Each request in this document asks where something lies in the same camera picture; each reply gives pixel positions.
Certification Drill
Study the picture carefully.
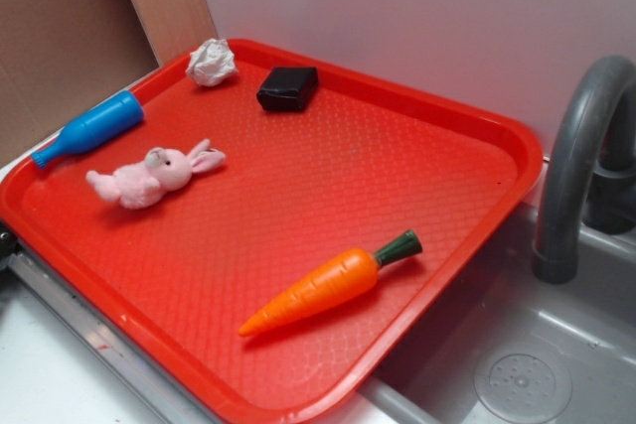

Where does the grey toy faucet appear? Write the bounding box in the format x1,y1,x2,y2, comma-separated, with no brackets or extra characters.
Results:
533,56,635,284

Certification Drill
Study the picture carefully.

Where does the black clamp at left edge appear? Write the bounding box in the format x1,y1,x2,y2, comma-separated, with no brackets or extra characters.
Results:
0,228,17,271

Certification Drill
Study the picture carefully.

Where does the red plastic tray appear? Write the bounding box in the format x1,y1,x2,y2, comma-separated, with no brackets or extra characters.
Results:
1,40,543,423

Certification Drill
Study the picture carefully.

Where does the black rectangular block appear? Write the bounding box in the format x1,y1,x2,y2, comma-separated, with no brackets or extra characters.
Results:
256,67,319,112

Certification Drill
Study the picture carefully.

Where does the crumpled white paper ball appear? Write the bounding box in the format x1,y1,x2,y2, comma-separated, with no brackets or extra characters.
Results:
185,39,239,87

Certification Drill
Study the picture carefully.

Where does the orange plastic toy carrot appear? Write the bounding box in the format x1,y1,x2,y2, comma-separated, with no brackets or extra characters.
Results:
238,229,423,338

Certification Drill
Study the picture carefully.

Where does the pink plush bunny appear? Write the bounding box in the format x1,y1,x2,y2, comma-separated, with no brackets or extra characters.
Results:
85,139,226,210

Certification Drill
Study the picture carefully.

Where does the grey plastic toy sink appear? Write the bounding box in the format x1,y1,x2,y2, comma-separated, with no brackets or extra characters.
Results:
361,206,635,423

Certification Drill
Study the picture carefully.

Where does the blue plastic toy bottle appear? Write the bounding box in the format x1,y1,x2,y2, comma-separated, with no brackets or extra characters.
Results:
31,91,144,168

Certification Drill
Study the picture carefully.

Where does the brown cardboard panel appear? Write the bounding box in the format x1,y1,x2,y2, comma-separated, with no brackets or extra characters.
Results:
1,0,216,164

